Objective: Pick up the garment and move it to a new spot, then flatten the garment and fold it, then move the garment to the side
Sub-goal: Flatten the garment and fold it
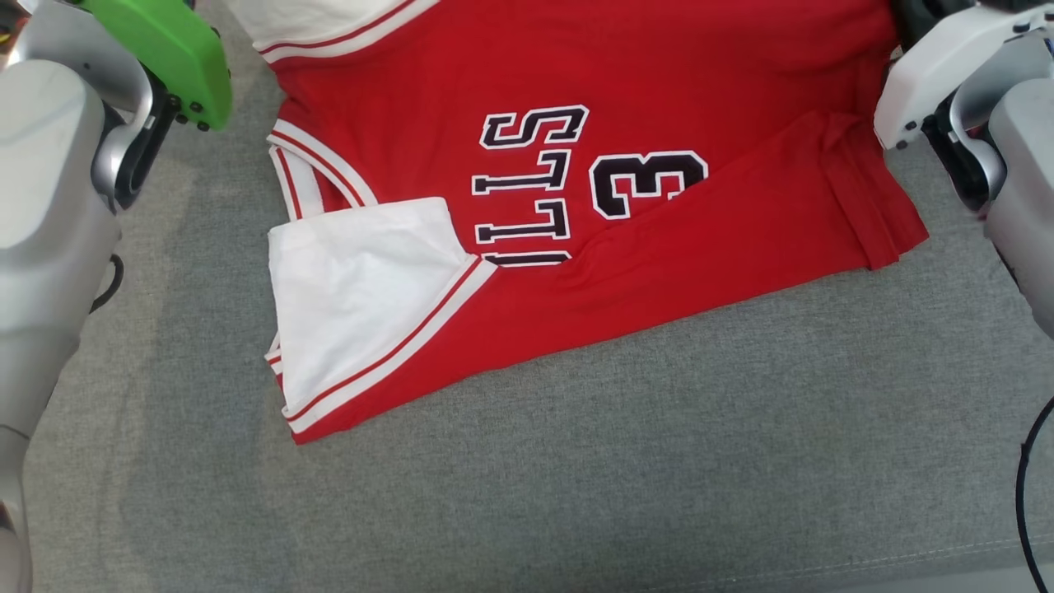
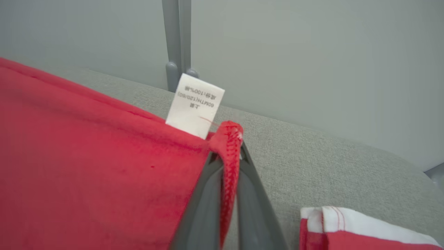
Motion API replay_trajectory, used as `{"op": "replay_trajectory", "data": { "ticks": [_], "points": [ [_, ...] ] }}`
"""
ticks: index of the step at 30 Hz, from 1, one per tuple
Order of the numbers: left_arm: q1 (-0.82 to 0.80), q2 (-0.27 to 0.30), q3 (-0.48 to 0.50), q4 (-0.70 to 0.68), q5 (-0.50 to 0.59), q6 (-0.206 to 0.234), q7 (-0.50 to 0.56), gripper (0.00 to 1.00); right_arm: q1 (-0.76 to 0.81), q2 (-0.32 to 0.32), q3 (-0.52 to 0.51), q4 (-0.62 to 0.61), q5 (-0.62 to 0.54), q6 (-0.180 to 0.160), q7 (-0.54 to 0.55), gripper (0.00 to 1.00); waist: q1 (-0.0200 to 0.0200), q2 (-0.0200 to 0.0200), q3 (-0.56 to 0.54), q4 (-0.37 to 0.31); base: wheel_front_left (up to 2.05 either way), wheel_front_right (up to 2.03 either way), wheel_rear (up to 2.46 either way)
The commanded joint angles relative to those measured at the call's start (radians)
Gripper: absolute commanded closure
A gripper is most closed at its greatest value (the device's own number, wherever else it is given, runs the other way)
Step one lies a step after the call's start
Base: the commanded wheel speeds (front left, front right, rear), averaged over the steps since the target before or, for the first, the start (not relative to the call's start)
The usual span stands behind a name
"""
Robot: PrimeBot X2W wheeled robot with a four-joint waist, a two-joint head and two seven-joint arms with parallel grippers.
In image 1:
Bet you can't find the black right cable teal connector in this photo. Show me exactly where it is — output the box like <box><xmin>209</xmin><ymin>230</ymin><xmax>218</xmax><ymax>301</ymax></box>
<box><xmin>1014</xmin><ymin>395</ymin><xmax>1054</xmax><ymax>593</ymax></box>

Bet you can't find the red white Bulls jersey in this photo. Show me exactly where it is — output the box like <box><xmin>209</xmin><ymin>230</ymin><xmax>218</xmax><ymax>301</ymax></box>
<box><xmin>224</xmin><ymin>0</ymin><xmax>931</xmax><ymax>446</ymax></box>

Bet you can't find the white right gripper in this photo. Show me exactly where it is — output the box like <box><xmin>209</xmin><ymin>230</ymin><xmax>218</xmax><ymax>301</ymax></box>
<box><xmin>873</xmin><ymin>0</ymin><xmax>1054</xmax><ymax>151</ymax></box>

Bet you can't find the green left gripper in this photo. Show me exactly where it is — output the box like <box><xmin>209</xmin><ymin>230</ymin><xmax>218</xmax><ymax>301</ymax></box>
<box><xmin>78</xmin><ymin>0</ymin><xmax>234</xmax><ymax>133</ymax></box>

